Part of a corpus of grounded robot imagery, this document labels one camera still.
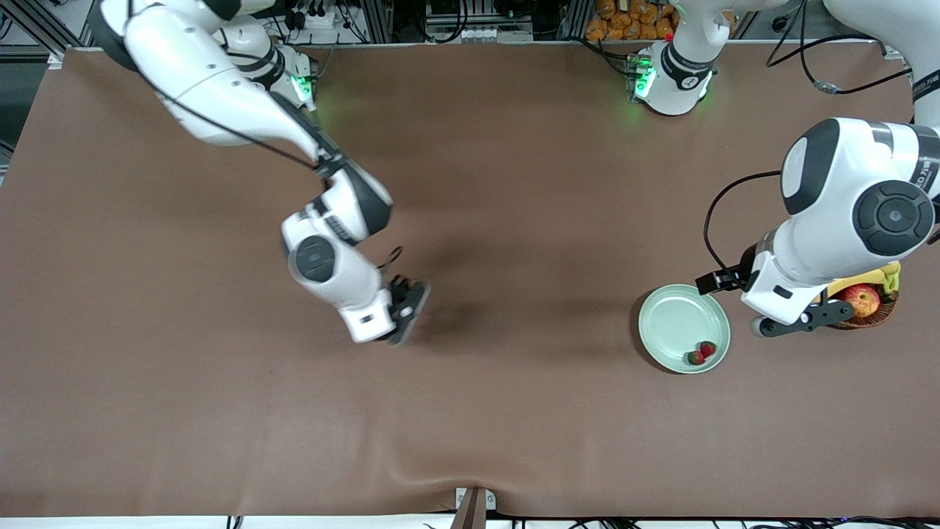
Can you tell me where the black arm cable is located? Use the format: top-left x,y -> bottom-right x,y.
143,70 -> 405,273
704,0 -> 915,276

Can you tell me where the brown wicker basket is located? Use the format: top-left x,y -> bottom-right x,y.
821,290 -> 900,330

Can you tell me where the red yellow apple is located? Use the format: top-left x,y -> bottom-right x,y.
839,284 -> 881,319

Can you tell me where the light green round plate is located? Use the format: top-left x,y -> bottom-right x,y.
637,284 -> 732,375

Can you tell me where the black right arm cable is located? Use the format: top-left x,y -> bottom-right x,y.
143,70 -> 405,273

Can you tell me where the white terminal strip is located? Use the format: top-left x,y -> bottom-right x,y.
424,26 -> 535,43

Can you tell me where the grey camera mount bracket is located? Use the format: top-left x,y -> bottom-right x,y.
455,486 -> 497,529

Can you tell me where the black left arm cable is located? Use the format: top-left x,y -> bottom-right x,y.
704,0 -> 915,276

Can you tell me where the orange snack bag pile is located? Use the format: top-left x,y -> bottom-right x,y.
585,0 -> 680,42

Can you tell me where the aluminium frame profile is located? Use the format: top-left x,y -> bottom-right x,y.
0,0 -> 96,67

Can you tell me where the white power strip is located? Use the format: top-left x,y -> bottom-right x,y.
283,0 -> 346,32

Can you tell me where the brown table cover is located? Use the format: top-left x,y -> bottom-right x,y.
0,40 -> 940,519

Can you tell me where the yellow banana bunch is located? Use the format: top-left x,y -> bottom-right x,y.
830,261 -> 902,298

